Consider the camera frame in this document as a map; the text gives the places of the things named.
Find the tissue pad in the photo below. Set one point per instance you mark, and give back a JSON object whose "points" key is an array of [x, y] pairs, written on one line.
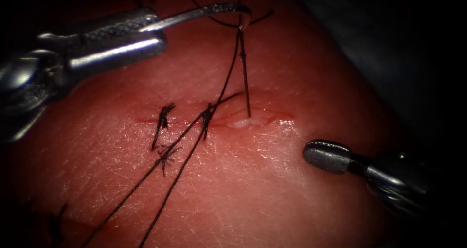
{"points": [[277, 189]]}

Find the left arm needle driver jaw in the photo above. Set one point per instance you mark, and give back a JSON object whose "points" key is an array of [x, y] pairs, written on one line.
{"points": [[116, 53], [109, 27]]}

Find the black stitching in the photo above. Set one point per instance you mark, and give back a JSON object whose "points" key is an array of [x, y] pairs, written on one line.
{"points": [[163, 116]]}

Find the right arm needle driver jaw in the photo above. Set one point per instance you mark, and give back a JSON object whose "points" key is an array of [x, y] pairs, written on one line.
{"points": [[326, 157]]}

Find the left arm needle driver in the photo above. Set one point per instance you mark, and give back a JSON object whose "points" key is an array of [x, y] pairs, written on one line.
{"points": [[25, 80]]}

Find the black thread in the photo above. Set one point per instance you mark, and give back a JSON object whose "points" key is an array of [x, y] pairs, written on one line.
{"points": [[245, 76]]}

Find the curved steel needle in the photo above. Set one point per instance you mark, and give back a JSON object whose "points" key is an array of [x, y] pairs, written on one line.
{"points": [[219, 7]]}

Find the right arm needle driver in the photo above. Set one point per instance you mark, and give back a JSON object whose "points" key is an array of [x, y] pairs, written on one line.
{"points": [[397, 182]]}

